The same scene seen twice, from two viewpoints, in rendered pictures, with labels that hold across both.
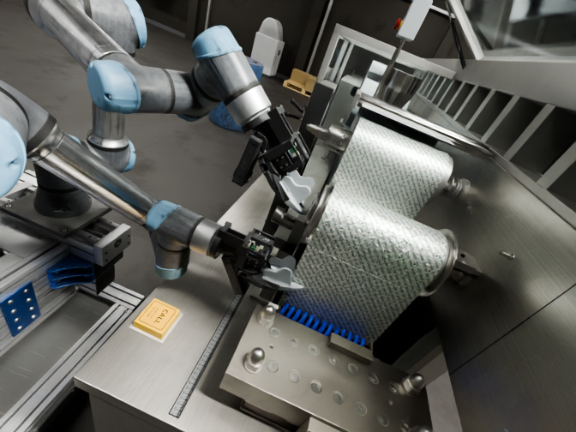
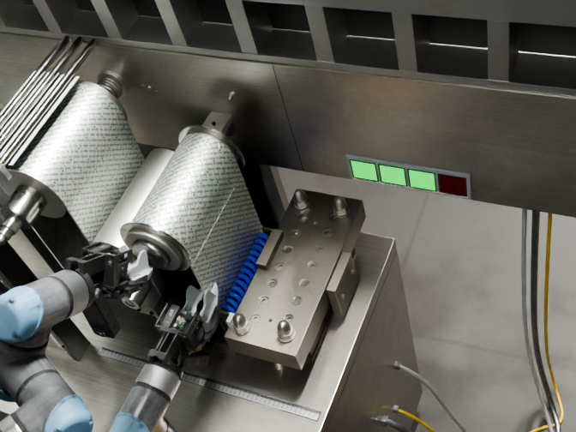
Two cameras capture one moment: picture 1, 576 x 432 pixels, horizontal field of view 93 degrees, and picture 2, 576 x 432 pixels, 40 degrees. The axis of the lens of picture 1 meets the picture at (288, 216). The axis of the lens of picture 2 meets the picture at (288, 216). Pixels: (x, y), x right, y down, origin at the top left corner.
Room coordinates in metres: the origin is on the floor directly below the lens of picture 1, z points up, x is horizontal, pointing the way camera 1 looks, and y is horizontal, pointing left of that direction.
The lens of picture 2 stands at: (-0.26, 0.61, 2.36)
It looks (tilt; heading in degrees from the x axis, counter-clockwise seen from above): 50 degrees down; 304
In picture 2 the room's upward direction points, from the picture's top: 19 degrees counter-clockwise
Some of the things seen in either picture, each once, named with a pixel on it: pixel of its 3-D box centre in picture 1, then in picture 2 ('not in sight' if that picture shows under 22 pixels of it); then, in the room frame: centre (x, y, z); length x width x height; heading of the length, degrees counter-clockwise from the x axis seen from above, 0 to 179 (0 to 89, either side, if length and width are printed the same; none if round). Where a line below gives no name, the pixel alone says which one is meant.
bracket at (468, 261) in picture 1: (463, 259); (216, 123); (0.48, -0.35, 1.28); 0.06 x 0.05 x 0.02; 87
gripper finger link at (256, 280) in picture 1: (261, 276); (204, 325); (0.42, 0.00, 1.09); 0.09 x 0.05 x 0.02; 86
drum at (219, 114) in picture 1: (235, 92); not in sight; (4.22, 1.43, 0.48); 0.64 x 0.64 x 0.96
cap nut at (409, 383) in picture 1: (416, 382); (300, 197); (0.35, -0.37, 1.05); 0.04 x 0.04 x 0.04
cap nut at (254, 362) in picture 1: (256, 357); (285, 328); (0.27, -0.05, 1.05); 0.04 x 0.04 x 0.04
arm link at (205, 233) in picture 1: (209, 237); (157, 381); (0.45, 0.14, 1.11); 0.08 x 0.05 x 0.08; 177
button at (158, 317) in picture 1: (158, 318); not in sight; (0.35, 0.19, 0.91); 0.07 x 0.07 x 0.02; 87
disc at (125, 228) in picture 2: (320, 212); (155, 247); (0.50, -0.06, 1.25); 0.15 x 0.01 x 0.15; 177
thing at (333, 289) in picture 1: (342, 297); (229, 245); (0.43, -0.18, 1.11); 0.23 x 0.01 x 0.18; 87
